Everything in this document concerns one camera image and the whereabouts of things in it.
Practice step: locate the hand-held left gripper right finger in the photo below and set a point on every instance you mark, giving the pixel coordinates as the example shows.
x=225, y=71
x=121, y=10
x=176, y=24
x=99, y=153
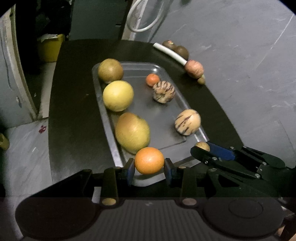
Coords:
x=168, y=172

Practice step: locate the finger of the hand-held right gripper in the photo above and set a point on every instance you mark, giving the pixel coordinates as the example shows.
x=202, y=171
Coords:
x=212, y=161
x=220, y=153

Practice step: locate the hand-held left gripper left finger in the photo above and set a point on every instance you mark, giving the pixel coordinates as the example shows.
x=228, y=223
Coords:
x=130, y=171

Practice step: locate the orange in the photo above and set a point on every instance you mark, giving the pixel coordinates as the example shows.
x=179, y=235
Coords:
x=149, y=160

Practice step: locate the yellow-green mango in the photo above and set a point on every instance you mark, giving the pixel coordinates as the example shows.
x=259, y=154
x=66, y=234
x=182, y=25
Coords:
x=132, y=132

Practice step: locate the rectangular metal tray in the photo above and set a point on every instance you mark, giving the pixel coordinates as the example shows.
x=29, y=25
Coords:
x=161, y=115

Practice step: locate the large yellow citrus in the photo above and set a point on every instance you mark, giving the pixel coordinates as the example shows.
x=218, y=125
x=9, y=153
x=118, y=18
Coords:
x=118, y=95

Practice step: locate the small tangerine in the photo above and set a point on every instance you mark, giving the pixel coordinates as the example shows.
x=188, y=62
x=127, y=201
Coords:
x=152, y=79

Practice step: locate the brown round pear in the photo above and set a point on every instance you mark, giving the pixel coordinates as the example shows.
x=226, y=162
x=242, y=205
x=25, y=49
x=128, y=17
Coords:
x=110, y=70

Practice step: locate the red apple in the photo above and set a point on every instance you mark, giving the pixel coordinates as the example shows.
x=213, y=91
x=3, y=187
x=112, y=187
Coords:
x=194, y=68

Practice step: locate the dark brown round fruit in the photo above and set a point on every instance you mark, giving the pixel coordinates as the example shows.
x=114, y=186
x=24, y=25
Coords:
x=182, y=52

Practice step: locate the white plastic tube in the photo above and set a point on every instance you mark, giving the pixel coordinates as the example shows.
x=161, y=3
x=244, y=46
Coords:
x=170, y=52

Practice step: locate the dark brown fruit with sticker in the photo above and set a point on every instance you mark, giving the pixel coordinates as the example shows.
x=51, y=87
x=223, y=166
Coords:
x=168, y=44

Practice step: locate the small yellow object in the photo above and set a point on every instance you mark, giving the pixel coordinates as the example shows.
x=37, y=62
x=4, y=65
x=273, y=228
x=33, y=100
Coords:
x=3, y=141

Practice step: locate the yellow bin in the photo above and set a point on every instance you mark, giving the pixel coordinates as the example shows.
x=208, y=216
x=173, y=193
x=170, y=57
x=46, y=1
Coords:
x=49, y=48

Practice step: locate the grey panel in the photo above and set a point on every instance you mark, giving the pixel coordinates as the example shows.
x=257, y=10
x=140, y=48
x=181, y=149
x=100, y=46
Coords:
x=97, y=18

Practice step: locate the pale door frame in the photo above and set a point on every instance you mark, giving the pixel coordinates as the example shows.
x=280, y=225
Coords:
x=16, y=69

